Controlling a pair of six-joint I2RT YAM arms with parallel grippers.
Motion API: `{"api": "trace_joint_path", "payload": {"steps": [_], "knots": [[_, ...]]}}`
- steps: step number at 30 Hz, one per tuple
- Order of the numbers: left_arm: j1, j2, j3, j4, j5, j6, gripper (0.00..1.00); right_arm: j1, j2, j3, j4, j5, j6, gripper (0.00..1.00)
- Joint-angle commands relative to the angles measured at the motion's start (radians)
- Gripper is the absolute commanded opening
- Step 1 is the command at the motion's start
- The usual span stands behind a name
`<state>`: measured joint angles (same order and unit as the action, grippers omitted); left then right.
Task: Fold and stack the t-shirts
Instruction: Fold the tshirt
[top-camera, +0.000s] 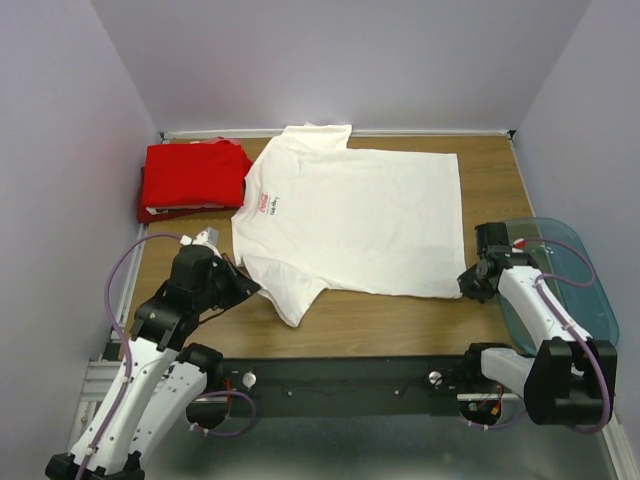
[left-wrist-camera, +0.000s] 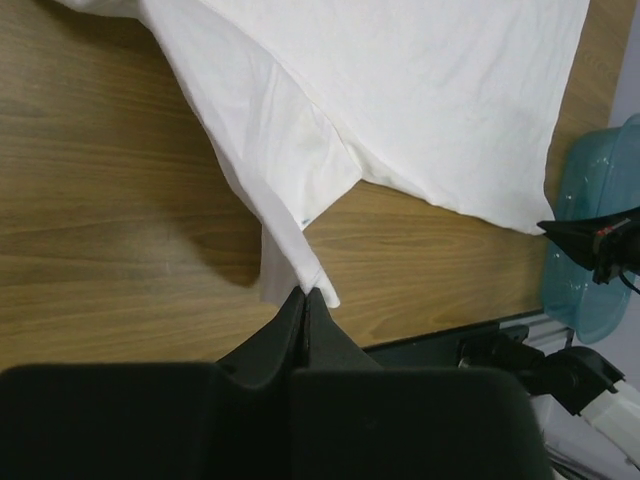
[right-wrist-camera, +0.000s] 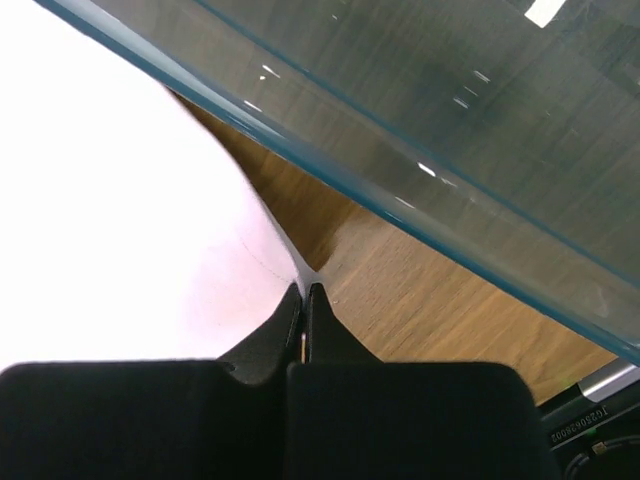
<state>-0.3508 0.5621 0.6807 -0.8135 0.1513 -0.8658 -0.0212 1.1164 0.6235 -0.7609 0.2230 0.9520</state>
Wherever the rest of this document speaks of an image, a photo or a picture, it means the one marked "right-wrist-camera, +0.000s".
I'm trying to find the white t shirt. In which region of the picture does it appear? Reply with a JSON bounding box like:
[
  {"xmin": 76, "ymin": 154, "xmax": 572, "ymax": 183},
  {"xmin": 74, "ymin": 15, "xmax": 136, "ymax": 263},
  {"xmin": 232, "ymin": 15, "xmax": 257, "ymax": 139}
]
[{"xmin": 1, "ymin": 1, "xmax": 315, "ymax": 368}]

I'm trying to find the teal plastic bin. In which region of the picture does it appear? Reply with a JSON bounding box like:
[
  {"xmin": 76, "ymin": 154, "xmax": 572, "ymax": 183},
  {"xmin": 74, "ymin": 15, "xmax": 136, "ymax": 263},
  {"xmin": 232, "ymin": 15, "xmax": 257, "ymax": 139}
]
[{"xmin": 46, "ymin": 1, "xmax": 639, "ymax": 362}]

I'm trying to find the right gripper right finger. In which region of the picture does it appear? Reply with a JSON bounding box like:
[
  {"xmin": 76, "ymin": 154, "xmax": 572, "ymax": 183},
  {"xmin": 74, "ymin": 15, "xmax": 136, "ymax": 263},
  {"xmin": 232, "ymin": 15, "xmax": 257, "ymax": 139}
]
[{"xmin": 286, "ymin": 284, "xmax": 555, "ymax": 479}]

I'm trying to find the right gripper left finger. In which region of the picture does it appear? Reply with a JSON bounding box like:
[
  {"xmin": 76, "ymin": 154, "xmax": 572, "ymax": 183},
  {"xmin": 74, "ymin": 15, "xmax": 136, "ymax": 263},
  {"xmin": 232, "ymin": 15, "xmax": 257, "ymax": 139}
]
[{"xmin": 1, "ymin": 286, "xmax": 302, "ymax": 479}]

